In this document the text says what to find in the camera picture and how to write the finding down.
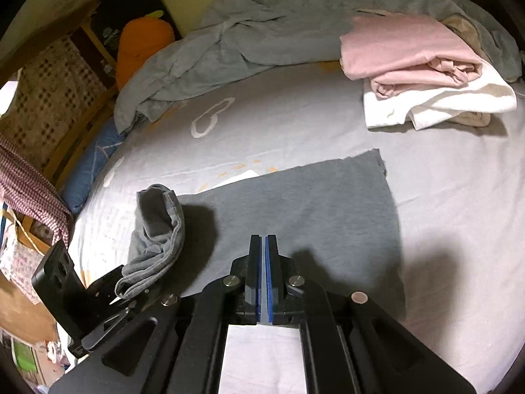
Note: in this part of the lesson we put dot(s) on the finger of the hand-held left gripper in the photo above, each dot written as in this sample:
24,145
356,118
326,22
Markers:
110,326
104,289

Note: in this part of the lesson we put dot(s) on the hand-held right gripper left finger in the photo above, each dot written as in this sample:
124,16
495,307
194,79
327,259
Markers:
254,279

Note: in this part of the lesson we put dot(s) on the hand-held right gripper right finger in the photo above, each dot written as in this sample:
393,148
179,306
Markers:
269,279

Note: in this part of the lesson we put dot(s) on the grey monster print sweatshirt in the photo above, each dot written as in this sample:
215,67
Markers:
307,213

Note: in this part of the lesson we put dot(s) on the floral bag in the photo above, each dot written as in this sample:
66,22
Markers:
20,254

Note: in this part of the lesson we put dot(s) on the red checked curtain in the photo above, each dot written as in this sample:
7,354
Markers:
28,188

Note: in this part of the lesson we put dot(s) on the blue bolster pillow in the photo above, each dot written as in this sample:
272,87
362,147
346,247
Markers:
90,164

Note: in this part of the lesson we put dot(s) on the orange carrot plush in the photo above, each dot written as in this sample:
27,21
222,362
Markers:
139,45

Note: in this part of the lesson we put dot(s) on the grey duvet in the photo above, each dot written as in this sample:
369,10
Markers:
266,28

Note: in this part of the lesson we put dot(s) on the folded white garment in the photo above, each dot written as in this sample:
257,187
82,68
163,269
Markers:
451,98

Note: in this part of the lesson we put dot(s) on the folded beige garment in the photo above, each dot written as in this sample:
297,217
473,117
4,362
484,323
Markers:
471,119

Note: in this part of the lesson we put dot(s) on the folded pink garment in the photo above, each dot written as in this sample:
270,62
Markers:
393,49

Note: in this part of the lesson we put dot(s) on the pastel checked canopy cloth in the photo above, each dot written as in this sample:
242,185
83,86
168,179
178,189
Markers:
49,0

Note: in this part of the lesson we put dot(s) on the black pillow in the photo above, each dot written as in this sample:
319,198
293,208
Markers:
131,0

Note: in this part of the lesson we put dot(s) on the tan cloth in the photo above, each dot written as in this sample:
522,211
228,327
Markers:
463,28

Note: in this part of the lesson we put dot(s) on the wooden bed frame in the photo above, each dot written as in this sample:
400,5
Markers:
92,108

